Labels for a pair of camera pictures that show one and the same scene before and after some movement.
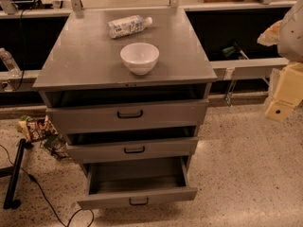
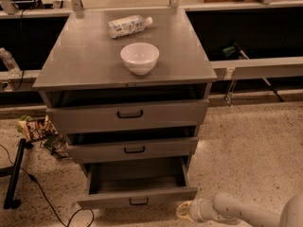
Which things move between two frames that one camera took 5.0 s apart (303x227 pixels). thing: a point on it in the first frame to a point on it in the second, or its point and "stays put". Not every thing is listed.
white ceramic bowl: x=139 y=58 stays put
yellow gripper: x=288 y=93 to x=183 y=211
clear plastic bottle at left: x=9 y=62 stays put
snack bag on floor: x=36 y=128 stays put
